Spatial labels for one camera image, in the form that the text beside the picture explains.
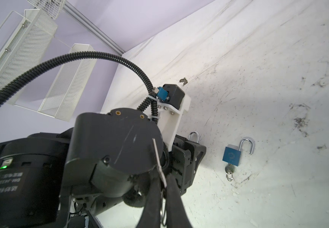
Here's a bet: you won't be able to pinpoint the small grey padlock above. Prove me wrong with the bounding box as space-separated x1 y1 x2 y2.
187 131 200 143

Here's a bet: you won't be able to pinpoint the lower white mesh shelf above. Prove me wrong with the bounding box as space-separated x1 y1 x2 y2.
13 43 98 122

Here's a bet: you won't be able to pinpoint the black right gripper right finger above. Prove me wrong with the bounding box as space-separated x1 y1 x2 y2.
166 174 192 228

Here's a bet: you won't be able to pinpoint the aluminium frame profiles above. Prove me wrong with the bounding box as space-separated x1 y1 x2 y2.
63 2 125 56

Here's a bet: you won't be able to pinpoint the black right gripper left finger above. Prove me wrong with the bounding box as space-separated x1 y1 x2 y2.
137 169 162 228

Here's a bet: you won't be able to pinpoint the silver key with ring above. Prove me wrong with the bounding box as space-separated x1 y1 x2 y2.
225 163 234 181

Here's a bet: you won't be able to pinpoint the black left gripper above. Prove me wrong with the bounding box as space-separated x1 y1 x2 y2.
169 135 207 196

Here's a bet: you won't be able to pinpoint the white wire wall basket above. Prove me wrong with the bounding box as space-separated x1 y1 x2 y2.
27 0 66 20

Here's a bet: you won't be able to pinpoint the blue padlock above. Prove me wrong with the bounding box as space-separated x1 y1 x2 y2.
222 137 255 166

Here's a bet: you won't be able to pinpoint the upper white mesh shelf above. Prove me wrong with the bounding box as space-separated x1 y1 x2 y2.
0 9 58 90

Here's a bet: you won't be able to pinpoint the white mesh shelf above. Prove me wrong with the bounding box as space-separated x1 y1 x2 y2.
13 43 98 122
0 9 58 90

